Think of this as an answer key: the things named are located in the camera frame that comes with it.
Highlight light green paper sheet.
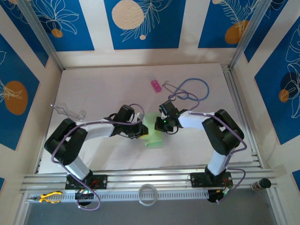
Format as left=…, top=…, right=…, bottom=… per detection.
left=142, top=112, right=164, bottom=149

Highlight aluminium side rail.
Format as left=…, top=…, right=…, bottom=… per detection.
left=221, top=65, right=264, bottom=169
left=34, top=138, right=49, bottom=174

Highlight small pink bottle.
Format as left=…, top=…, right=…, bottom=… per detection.
left=147, top=74, right=163, bottom=94

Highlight metal wire tongs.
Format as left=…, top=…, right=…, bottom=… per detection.
left=51, top=104, right=86, bottom=121

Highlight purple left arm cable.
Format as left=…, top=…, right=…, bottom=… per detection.
left=51, top=103, right=145, bottom=211

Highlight white slotted cable duct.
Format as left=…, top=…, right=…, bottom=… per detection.
left=24, top=189, right=210, bottom=203

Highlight aluminium frame post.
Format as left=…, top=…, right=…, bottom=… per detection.
left=228, top=0, right=277, bottom=69
left=16, top=0, right=65, bottom=71

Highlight blue stethoscope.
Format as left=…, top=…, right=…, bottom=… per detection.
left=163, top=78, right=210, bottom=102

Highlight aluminium mounting rail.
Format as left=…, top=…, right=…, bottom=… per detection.
left=20, top=164, right=279, bottom=195

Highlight white tape roll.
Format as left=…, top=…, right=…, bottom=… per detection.
left=137, top=184, right=158, bottom=207

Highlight yellow handled pliers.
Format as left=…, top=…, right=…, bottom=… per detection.
left=25, top=191, right=63, bottom=204

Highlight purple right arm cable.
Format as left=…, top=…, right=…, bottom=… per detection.
left=169, top=92, right=247, bottom=204

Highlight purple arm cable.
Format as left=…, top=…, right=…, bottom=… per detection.
left=51, top=103, right=145, bottom=211
left=169, top=92, right=247, bottom=204

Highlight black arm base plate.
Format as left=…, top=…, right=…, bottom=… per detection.
left=190, top=172, right=233, bottom=188
left=65, top=174, right=108, bottom=190

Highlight black controller board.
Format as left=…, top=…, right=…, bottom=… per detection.
left=74, top=189, right=96, bottom=207
left=207, top=188, right=232, bottom=204

